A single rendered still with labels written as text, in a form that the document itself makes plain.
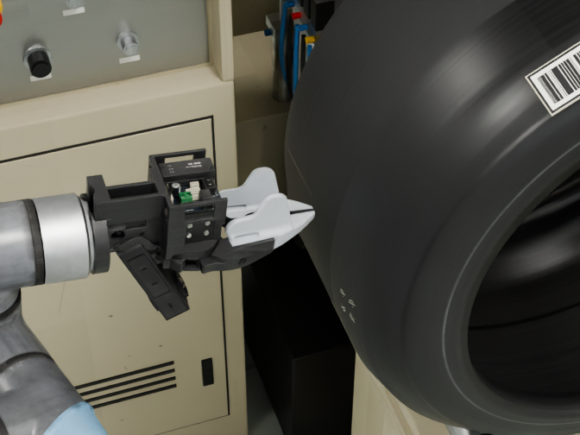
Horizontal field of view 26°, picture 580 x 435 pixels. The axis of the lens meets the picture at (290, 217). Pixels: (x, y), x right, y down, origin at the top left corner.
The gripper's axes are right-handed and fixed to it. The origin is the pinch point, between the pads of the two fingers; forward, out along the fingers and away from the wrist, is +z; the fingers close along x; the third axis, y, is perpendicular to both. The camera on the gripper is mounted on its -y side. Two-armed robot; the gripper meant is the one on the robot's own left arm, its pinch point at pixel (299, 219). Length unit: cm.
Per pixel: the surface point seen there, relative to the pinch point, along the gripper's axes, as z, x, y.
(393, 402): 19.2, 5.8, -39.5
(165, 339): 8, 62, -87
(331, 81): 4.7, 7.7, 9.7
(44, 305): -13, 62, -73
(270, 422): 32, 65, -121
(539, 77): 14.4, -9.6, 21.5
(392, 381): 8.1, -9.6, -14.3
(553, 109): 14.6, -12.3, 20.3
